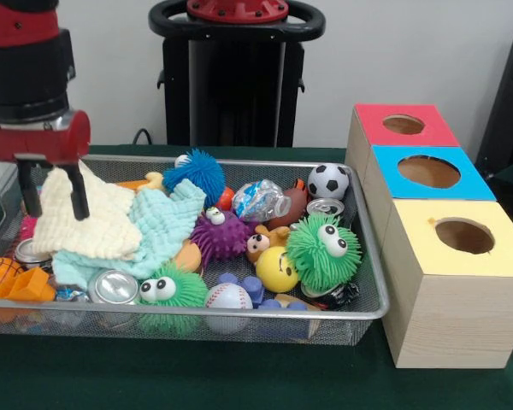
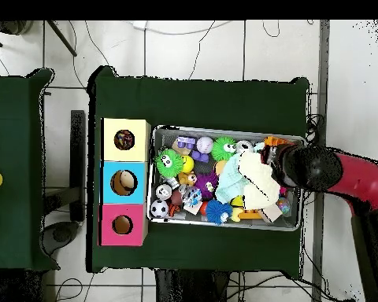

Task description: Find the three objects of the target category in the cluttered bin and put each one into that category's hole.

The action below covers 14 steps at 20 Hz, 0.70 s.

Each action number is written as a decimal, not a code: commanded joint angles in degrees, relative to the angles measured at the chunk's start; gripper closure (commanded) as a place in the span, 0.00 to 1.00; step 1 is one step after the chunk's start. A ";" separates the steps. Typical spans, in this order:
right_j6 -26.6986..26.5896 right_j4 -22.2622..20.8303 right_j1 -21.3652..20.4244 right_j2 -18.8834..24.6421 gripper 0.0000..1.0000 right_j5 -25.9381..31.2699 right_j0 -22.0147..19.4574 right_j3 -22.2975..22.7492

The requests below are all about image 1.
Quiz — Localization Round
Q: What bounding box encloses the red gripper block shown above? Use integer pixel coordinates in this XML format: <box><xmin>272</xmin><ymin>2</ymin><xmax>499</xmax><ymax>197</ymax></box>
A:
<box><xmin>0</xmin><ymin>109</ymin><xmax>91</xmax><ymax>222</ymax></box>

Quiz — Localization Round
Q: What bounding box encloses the cream waffle cloth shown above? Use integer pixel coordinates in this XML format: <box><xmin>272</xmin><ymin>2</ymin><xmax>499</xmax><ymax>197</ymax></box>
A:
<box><xmin>30</xmin><ymin>160</ymin><xmax>143</xmax><ymax>261</ymax></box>

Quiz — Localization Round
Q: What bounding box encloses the mint waffle cloth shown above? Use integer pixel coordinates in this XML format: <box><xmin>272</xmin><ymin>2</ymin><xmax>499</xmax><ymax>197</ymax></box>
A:
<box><xmin>50</xmin><ymin>177</ymin><xmax>209</xmax><ymax>291</ymax></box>

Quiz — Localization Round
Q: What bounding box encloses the green spiky ball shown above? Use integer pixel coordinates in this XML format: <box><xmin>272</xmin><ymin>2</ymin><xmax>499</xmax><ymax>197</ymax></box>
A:
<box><xmin>285</xmin><ymin>213</ymin><xmax>363</xmax><ymax>291</ymax></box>

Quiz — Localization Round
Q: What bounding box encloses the wooden box with three holes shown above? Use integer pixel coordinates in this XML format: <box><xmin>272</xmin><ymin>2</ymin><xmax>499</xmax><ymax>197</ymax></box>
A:
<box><xmin>345</xmin><ymin>103</ymin><xmax>513</xmax><ymax>369</ymax></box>

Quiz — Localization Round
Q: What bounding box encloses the orange toy basketball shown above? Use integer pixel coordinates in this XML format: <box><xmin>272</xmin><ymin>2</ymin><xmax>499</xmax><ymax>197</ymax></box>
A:
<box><xmin>0</xmin><ymin>257</ymin><xmax>27</xmax><ymax>296</ymax></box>

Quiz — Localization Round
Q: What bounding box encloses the silver drink can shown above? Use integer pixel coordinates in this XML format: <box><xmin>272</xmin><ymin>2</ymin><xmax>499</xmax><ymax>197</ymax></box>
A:
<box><xmin>87</xmin><ymin>269</ymin><xmax>140</xmax><ymax>305</ymax></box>

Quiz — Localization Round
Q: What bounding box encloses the blue spiky ball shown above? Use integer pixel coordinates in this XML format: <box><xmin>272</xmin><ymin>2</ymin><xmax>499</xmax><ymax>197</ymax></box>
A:
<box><xmin>162</xmin><ymin>148</ymin><xmax>227</xmax><ymax>208</ymax></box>

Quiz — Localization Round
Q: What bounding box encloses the green spiky toy with eyes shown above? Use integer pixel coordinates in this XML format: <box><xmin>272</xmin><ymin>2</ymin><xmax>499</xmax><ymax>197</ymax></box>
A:
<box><xmin>136</xmin><ymin>262</ymin><xmax>209</xmax><ymax>337</ymax></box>

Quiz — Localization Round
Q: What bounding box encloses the purple spiky toy with eyes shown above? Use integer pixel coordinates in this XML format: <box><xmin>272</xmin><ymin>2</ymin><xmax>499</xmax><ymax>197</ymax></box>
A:
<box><xmin>190</xmin><ymin>206</ymin><xmax>251</xmax><ymax>261</ymax></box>

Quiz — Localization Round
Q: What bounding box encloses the white toy baseball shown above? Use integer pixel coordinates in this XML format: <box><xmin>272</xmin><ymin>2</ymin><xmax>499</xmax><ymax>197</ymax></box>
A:
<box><xmin>203</xmin><ymin>282</ymin><xmax>254</xmax><ymax>334</ymax></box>

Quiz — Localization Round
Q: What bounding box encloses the yellow smiley ball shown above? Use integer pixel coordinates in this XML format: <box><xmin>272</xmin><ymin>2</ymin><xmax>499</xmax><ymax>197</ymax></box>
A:
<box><xmin>256</xmin><ymin>246</ymin><xmax>300</xmax><ymax>294</ymax></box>

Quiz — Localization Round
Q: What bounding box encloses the black white soccer ball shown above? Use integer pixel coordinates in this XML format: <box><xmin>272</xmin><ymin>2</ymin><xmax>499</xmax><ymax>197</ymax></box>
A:
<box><xmin>307</xmin><ymin>164</ymin><xmax>351</xmax><ymax>200</ymax></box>

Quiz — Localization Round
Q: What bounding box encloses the black upright panel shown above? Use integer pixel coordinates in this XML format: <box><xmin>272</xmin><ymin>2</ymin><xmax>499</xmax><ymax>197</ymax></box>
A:
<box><xmin>476</xmin><ymin>27</ymin><xmax>513</xmax><ymax>172</ymax></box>

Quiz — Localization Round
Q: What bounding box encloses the black cable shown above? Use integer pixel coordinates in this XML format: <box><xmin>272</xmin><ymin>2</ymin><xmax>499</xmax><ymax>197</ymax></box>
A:
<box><xmin>132</xmin><ymin>127</ymin><xmax>156</xmax><ymax>147</ymax></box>

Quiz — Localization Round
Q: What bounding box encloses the shallow wire mesh bin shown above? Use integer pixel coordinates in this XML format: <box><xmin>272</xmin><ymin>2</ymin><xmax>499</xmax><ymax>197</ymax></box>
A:
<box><xmin>0</xmin><ymin>152</ymin><xmax>390</xmax><ymax>345</ymax></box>

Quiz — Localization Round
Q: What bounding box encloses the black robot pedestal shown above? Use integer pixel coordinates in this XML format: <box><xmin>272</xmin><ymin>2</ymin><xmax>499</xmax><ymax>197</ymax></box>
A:
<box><xmin>148</xmin><ymin>0</ymin><xmax>326</xmax><ymax>149</ymax></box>

